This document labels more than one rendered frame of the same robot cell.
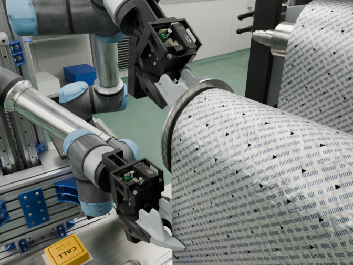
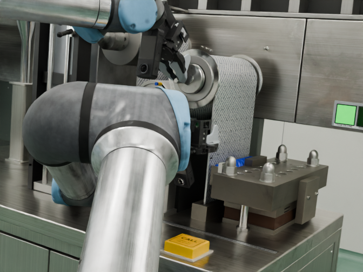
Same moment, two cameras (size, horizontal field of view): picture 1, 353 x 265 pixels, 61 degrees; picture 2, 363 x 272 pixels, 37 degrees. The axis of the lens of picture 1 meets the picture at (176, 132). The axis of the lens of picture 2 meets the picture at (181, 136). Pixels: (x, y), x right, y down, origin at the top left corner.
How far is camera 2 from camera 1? 152 cm
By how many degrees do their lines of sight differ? 102
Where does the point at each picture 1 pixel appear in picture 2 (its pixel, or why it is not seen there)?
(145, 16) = (169, 16)
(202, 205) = (226, 102)
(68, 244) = (180, 240)
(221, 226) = (231, 106)
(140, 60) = (173, 45)
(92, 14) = not seen: hidden behind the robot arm
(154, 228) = (215, 139)
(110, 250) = (165, 237)
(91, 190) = not seen: hidden behind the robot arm
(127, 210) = (203, 143)
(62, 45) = not seen: outside the picture
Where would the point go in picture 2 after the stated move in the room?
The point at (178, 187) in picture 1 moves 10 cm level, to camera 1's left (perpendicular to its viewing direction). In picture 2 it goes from (217, 102) to (233, 107)
